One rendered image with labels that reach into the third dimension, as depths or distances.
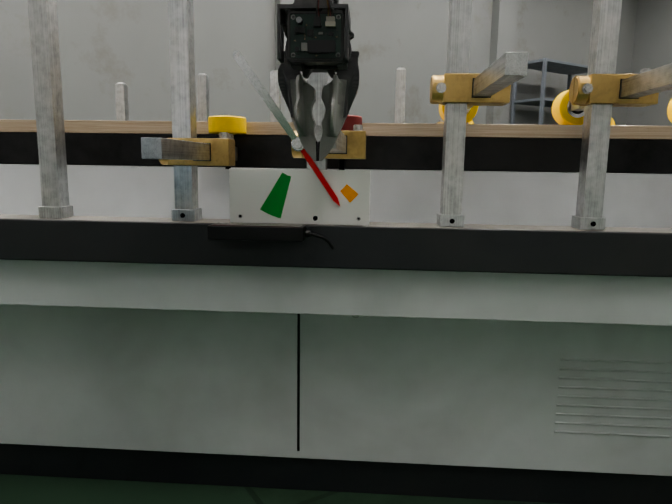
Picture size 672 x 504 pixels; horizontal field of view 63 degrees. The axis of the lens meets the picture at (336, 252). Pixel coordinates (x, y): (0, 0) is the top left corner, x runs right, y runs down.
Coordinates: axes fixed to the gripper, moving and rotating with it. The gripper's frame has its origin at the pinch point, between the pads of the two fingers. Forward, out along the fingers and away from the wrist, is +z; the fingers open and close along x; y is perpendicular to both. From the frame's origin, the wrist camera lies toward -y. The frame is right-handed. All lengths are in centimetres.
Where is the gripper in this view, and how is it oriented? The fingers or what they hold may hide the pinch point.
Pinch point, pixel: (318, 149)
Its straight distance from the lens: 63.4
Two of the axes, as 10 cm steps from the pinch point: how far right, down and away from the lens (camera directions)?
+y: -0.7, 1.6, -9.9
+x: 10.0, 0.2, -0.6
